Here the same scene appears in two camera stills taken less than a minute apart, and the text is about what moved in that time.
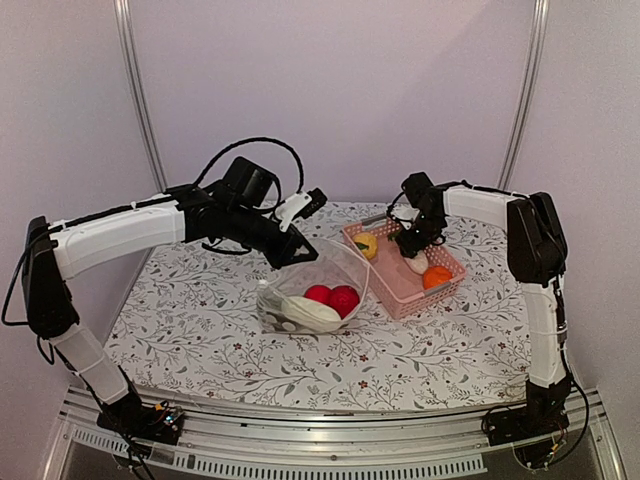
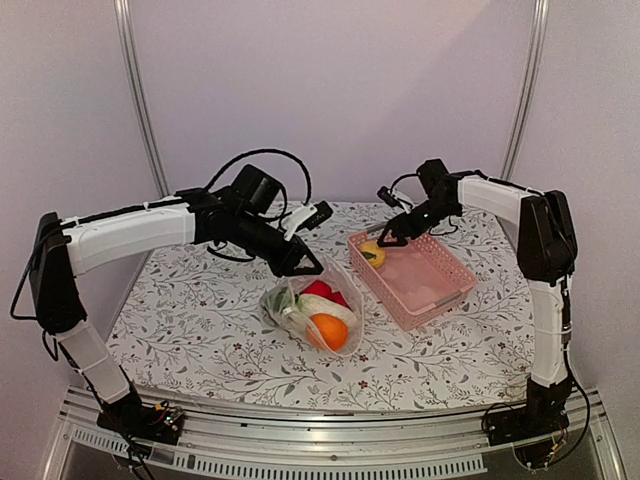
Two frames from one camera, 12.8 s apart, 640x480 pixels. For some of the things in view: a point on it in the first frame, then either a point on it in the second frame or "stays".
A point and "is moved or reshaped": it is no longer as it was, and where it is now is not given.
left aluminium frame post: (126, 40) stays
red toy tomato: (320, 293) stays
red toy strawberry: (344, 299) -> (337, 297)
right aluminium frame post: (537, 50) stays
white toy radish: (419, 263) -> (311, 305)
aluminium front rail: (447, 443) stays
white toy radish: (307, 314) -> (279, 307)
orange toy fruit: (435, 276) -> (326, 332)
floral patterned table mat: (190, 329) stays
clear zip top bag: (313, 296) is moved or reshaped
